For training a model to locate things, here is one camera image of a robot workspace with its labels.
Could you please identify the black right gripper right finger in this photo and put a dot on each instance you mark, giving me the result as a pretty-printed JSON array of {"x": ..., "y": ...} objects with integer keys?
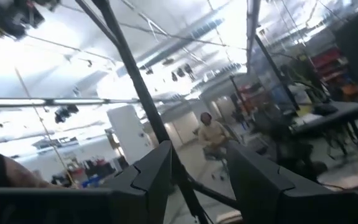
[{"x": 253, "y": 183}]

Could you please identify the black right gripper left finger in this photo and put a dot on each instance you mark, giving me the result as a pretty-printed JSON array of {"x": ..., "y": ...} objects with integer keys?
[{"x": 157, "y": 174}]

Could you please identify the person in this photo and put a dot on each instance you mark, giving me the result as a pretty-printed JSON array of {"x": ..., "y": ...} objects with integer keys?
[
  {"x": 211, "y": 133},
  {"x": 14, "y": 174}
]

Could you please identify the black background table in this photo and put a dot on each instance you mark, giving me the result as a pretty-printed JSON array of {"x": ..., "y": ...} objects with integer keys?
[{"x": 331, "y": 113}]

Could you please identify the red storage shelves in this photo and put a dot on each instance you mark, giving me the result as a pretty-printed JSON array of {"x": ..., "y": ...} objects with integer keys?
[{"x": 326, "y": 62}]

